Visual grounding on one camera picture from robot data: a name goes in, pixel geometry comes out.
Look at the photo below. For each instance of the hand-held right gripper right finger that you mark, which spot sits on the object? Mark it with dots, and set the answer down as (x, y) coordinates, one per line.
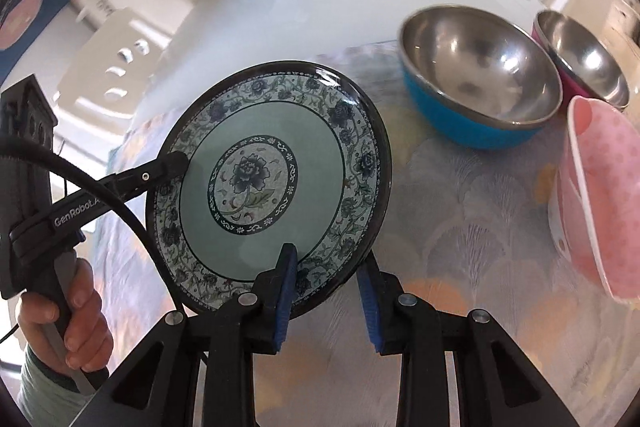
(371, 312)

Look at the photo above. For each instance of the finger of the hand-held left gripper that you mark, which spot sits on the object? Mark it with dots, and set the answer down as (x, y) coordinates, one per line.
(150, 175)

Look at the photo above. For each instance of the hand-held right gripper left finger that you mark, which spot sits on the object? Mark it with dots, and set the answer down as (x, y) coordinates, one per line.
(283, 297)

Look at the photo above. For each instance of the floral patterned green plate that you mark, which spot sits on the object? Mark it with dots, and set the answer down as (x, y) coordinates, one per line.
(280, 142)

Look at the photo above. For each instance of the stainless steel bowl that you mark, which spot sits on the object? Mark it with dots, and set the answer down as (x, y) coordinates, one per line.
(565, 72)

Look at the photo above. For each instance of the person's left forearm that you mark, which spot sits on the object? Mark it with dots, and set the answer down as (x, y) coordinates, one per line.
(42, 392)

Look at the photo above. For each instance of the person's left hand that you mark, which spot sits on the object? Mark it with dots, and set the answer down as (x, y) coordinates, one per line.
(85, 307)

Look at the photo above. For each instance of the patterned pastel tablecloth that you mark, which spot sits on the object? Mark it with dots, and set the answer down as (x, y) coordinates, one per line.
(475, 217)

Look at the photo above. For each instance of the blue steel bowl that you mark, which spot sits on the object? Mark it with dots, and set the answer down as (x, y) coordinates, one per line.
(450, 117)

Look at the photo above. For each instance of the pink polka dot bowl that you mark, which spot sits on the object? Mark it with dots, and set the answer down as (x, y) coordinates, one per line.
(605, 187)

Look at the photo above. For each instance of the blue wall poster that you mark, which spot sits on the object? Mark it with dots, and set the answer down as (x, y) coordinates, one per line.
(25, 22)

